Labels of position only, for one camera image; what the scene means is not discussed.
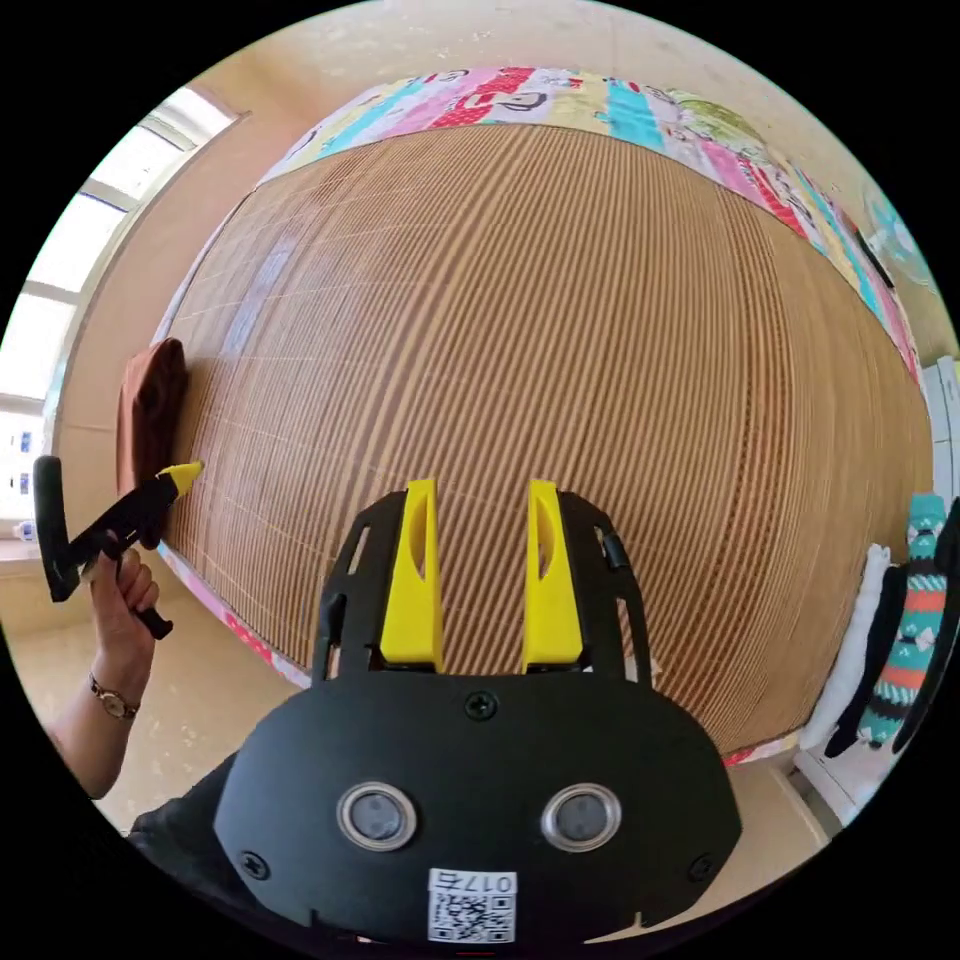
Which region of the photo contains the person's left forearm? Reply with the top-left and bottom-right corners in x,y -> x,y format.
50,673 -> 142,801

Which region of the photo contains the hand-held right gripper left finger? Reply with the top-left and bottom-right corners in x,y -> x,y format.
379,479 -> 445,673

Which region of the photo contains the electric fan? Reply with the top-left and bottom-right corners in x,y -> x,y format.
854,183 -> 939,298

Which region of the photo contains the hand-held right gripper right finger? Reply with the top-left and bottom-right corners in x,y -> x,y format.
521,479 -> 585,674

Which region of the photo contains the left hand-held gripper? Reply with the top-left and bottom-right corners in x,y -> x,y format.
69,461 -> 205,641

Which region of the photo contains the window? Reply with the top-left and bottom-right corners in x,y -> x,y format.
0,86 -> 253,543

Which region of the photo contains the pile of clothes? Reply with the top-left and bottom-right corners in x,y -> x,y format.
797,492 -> 960,759

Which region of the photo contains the person's left hand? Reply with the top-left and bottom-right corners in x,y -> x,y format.
89,546 -> 163,697

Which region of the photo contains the brown folded garment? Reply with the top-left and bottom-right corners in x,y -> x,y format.
115,337 -> 190,498

